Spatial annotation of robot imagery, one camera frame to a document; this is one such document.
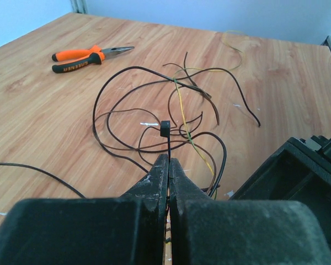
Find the orange handled pliers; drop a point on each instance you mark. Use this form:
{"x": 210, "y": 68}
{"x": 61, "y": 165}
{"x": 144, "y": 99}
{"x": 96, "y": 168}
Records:
{"x": 72, "y": 60}

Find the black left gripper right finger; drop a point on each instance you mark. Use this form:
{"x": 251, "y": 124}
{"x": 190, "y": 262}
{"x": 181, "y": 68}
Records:
{"x": 206, "y": 231}

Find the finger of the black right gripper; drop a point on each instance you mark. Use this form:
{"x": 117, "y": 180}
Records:
{"x": 299, "y": 170}

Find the black zip tie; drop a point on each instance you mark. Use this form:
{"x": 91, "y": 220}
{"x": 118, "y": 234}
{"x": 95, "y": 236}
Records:
{"x": 165, "y": 132}

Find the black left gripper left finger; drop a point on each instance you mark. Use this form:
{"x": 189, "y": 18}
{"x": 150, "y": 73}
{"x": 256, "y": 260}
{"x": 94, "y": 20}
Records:
{"x": 128, "y": 229}

